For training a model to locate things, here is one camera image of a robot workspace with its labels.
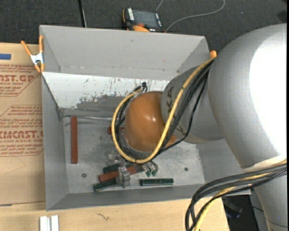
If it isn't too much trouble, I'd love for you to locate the dark green flat block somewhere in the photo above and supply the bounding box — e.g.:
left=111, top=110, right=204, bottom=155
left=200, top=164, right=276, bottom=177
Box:
left=140, top=178, right=174, bottom=187
left=93, top=178, right=119, bottom=193
left=102, top=163, right=121, bottom=174

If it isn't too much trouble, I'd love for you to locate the red-brown flat block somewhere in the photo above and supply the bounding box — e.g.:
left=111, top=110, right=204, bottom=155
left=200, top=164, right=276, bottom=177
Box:
left=107, top=126, right=125, bottom=135
left=70, top=115, right=79, bottom=165
left=97, top=165, right=138, bottom=183

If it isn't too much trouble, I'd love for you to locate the brown cardboard board red print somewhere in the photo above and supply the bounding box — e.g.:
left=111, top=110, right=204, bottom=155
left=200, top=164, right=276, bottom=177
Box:
left=0, top=41, right=47, bottom=207

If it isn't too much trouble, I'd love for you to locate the grey metal bin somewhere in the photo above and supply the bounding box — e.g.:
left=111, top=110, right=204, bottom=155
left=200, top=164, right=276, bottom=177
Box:
left=39, top=25, right=252, bottom=212

